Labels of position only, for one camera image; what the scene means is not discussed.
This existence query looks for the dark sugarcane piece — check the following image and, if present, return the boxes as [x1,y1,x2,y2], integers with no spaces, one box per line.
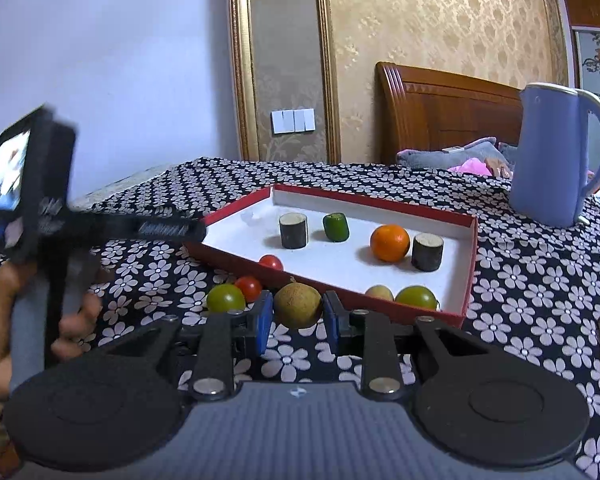
[279,212,309,250]
[411,232,445,272]

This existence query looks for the red cardboard box tray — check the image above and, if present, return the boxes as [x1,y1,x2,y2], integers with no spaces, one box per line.
[182,184,479,331]

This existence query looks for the wooden bed headboard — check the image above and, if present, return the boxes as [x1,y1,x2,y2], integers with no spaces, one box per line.
[375,61,526,166]

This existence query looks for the wardrobe with floral doors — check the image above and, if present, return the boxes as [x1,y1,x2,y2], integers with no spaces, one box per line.
[560,0,600,121]

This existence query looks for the green tomato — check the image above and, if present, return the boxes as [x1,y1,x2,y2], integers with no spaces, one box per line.
[206,284,247,313]
[395,285,438,311]

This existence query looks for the blue electric kettle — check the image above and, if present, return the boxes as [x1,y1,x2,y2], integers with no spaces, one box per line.
[509,82,600,229]

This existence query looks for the white wall switch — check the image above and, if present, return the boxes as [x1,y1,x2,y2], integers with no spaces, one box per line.
[271,107,316,135]

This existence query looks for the pink cloth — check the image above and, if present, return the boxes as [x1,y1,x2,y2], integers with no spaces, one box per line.
[447,157,493,177]

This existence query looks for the orange tangerine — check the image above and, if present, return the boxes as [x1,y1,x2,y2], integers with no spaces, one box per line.
[370,224,411,263]

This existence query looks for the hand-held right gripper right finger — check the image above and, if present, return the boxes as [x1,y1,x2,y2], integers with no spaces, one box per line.
[322,291,501,402]

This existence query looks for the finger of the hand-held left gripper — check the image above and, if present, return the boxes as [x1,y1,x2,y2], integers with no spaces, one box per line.
[45,247,103,321]
[72,210,207,248]

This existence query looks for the black floral tablecloth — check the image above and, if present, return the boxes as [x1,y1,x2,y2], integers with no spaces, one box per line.
[0,156,600,480]

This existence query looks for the green cucumber piece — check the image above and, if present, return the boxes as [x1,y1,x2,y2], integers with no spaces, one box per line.
[323,213,351,242]

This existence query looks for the grey and pink clothes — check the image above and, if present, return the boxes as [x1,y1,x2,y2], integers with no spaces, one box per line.
[396,136,518,171]

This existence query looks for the brown longan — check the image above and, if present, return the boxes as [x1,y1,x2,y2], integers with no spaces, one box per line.
[272,280,325,330]

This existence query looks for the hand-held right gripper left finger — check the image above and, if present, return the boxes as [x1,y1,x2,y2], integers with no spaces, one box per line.
[97,290,274,402]

